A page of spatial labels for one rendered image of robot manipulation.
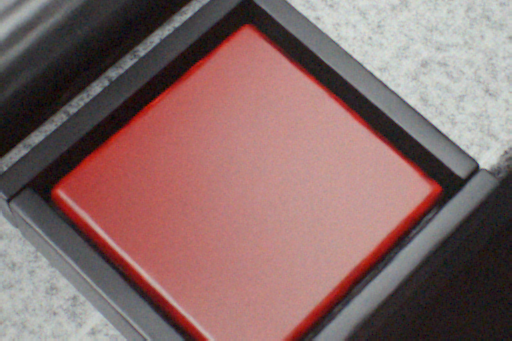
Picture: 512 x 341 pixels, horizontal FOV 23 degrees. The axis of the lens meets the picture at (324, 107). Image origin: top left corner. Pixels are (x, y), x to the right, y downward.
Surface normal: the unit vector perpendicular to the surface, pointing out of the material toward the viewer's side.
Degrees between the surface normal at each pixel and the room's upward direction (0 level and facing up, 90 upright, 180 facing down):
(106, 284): 0
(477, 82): 0
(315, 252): 0
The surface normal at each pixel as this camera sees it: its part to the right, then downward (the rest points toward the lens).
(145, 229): 0.06, -0.46
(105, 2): 0.59, 0.18
